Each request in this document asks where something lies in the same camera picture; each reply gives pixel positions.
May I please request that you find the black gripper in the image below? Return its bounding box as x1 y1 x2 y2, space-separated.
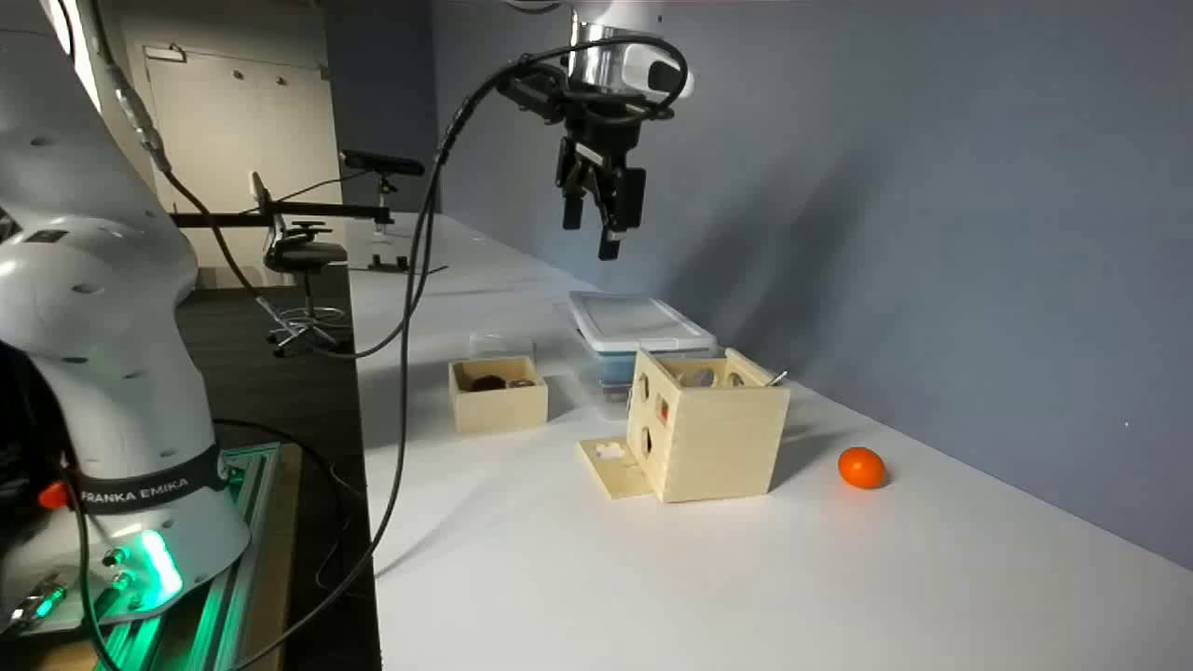
550 99 652 263

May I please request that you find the white plastic container lid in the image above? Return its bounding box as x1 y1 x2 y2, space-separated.
566 291 721 357

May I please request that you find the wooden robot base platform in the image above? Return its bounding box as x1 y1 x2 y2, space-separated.
0 436 306 671

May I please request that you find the clear plastic container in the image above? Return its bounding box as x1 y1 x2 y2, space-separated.
566 294 721 395

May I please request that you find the flat wooden sorter lid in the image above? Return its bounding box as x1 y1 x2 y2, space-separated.
574 432 661 504

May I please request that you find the small wooden box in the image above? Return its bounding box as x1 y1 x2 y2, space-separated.
444 353 550 436

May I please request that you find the wooden shape sorter cube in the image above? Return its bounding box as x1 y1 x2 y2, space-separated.
622 343 795 506

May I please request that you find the black tripod stand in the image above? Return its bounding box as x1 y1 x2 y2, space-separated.
168 144 428 366

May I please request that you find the orange fruit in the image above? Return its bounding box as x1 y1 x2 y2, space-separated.
835 442 894 492

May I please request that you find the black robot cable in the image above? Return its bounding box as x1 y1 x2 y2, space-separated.
227 33 692 671

